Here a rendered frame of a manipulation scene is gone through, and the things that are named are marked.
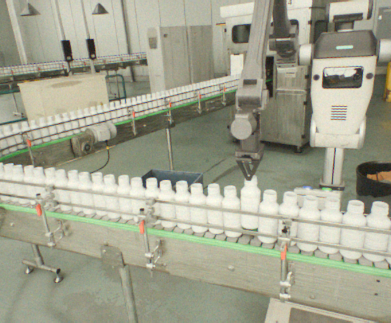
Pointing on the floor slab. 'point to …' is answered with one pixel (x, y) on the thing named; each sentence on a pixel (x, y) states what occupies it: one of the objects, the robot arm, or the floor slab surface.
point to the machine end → (301, 17)
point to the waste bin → (366, 190)
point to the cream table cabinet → (62, 96)
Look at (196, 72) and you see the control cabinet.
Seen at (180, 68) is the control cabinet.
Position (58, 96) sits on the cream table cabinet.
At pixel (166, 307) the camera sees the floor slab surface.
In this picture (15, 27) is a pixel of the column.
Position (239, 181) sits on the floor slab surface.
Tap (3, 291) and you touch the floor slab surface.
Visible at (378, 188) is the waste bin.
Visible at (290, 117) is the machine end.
